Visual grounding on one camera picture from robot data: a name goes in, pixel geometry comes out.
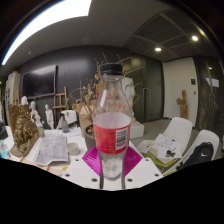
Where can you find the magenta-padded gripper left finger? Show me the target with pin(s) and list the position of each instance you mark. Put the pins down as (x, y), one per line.
(80, 173)

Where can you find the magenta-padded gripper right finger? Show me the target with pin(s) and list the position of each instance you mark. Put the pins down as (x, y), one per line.
(145, 171)

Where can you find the clear plastic bottle red label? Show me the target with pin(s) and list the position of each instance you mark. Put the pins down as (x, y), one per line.
(111, 133)

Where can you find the small yellow packet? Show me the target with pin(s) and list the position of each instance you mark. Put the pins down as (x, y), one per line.
(65, 168)

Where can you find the lime green seat cushion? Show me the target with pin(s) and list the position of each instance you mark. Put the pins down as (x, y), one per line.
(163, 163)

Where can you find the small white round roll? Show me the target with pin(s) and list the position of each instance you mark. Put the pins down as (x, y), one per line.
(73, 149)

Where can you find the bunch of keys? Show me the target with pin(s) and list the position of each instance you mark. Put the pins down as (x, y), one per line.
(170, 153)

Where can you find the open white book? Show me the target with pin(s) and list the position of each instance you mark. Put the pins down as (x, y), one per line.
(163, 143)

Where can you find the open grey printed book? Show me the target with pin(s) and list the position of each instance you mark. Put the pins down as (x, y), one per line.
(51, 150)

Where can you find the light wooden board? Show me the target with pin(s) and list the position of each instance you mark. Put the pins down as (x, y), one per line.
(36, 165)

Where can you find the dark spray bottle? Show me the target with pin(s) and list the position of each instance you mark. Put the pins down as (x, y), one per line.
(64, 125)

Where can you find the white plastic chair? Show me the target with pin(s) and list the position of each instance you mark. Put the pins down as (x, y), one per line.
(208, 136)
(180, 130)

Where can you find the black backpack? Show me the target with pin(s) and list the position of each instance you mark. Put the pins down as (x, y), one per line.
(198, 156)

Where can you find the white draped chair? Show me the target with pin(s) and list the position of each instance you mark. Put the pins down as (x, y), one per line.
(70, 116)

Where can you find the golden brown relief sculpture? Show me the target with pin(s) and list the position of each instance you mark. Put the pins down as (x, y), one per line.
(23, 131)

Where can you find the wooden easel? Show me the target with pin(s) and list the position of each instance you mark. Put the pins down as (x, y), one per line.
(60, 100)

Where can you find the brown wooden statue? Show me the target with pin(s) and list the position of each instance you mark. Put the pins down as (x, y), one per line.
(182, 104)

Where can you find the large white plaster statue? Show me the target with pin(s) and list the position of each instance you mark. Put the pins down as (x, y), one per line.
(129, 93)

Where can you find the round ceiling spot lights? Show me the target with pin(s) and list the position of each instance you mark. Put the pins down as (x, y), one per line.
(157, 49)

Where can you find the large ceiling light panel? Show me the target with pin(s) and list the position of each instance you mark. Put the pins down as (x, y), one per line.
(50, 20)

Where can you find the white statue pedestal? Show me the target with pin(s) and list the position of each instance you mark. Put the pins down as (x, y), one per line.
(137, 129)

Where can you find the black wall screen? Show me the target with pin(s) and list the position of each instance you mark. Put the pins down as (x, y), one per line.
(39, 81)

